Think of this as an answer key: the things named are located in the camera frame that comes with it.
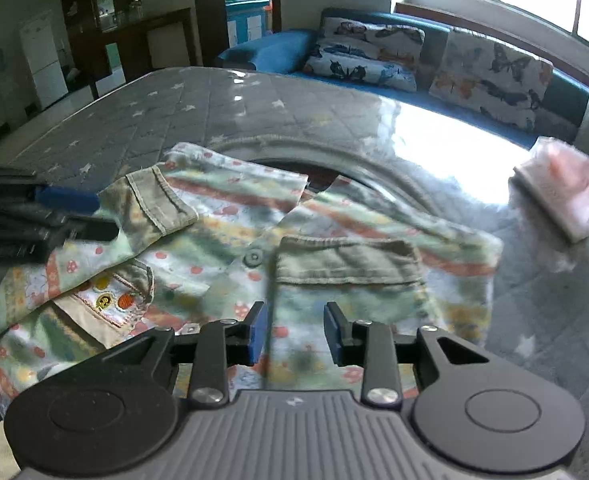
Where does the pink tissue pack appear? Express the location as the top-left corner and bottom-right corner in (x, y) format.
(509, 136), (589, 243)

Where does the long butterfly print cushion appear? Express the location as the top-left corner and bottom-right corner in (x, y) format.
(302, 42), (420, 93)

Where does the blue cabinet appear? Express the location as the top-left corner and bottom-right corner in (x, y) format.
(226, 0), (270, 46)

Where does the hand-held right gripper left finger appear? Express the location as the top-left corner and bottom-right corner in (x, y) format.
(104, 301), (270, 408)

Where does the large butterfly print cushion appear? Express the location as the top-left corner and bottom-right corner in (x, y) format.
(429, 27), (554, 132)

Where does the white refrigerator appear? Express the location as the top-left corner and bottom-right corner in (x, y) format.
(18, 9), (70, 111)

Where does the blue sofa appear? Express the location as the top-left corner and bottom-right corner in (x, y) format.
(217, 7), (589, 151)

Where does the grey star quilted table cover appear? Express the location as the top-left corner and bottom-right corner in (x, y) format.
(0, 66), (589, 480)

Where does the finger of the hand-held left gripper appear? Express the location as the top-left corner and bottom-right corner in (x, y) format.
(0, 172), (101, 216)
(0, 207), (121, 264)

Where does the dark wooden cabinet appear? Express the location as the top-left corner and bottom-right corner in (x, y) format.
(57, 0), (198, 98)

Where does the patterned child's shirt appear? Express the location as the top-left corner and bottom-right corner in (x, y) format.
(0, 142), (504, 418)

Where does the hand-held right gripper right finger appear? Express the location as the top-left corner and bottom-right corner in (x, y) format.
(323, 301), (490, 406)

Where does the round black table heater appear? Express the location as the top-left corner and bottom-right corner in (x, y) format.
(252, 157), (358, 196)

